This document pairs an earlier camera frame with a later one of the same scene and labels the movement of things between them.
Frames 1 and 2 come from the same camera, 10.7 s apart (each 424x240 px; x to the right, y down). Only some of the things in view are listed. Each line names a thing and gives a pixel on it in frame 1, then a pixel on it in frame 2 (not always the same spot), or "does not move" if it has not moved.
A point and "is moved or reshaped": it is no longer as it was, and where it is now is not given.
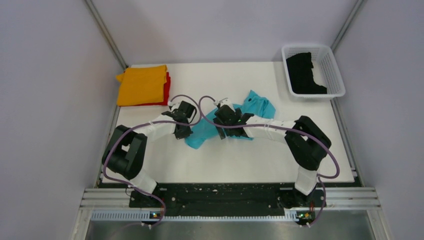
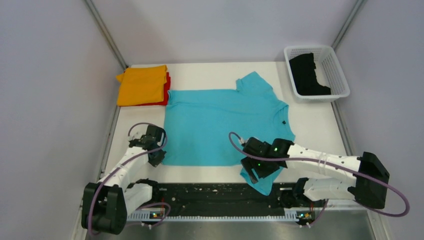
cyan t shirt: [255, 105] is moved or reshaped
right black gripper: [221, 132] → [249, 162]
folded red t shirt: [166, 90] does not move
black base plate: [226, 200] does not move
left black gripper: [180, 135] → [156, 161]
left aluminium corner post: [104, 29] does not move
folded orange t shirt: [139, 85] does not move
